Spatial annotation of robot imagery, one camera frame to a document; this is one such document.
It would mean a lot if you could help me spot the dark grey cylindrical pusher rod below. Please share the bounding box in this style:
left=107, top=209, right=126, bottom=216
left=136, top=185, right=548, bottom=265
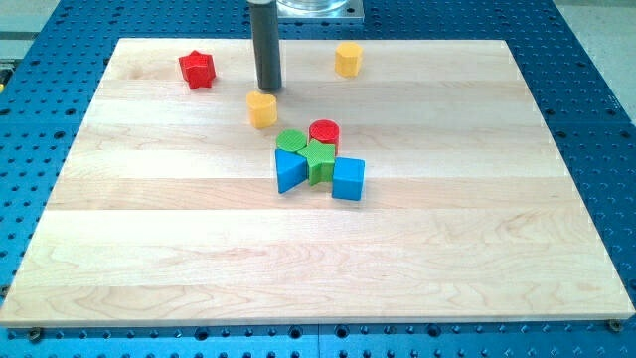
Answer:
left=247, top=0, right=282, bottom=91

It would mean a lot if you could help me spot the yellow hexagon block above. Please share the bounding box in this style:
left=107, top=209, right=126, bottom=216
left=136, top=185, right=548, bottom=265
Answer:
left=335, top=42, right=363, bottom=78

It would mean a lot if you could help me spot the green cylinder block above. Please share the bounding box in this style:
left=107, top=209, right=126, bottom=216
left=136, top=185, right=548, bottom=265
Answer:
left=275, top=129, right=307, bottom=153

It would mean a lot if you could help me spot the red star block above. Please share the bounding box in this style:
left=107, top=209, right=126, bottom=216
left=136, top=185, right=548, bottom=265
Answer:
left=179, top=51, right=216, bottom=90

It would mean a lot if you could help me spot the blue triangle block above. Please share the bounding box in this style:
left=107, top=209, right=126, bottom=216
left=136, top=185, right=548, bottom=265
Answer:
left=274, top=149, right=308, bottom=194

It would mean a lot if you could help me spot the red cylinder block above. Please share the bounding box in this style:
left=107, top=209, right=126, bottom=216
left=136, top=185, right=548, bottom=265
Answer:
left=309, top=118, right=340, bottom=152

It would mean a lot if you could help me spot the light wooden board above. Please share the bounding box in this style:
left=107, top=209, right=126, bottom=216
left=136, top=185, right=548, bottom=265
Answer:
left=1, top=38, right=634, bottom=328

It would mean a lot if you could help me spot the blue cube block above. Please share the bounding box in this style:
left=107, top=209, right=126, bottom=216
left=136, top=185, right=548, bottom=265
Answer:
left=332, top=157, right=366, bottom=201

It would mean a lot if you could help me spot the blue perforated table plate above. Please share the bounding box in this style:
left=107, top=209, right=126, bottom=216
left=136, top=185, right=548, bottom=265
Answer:
left=1, top=1, right=635, bottom=357

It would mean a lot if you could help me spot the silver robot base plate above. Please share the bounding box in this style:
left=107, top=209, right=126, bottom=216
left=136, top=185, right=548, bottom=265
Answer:
left=277, top=0, right=365, bottom=23

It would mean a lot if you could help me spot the green star block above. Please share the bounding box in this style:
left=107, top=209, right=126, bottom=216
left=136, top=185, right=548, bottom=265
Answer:
left=298, top=139, right=335, bottom=186

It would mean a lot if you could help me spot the yellow heart block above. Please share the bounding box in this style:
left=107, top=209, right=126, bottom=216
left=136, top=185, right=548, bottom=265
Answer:
left=246, top=91, right=277, bottom=129

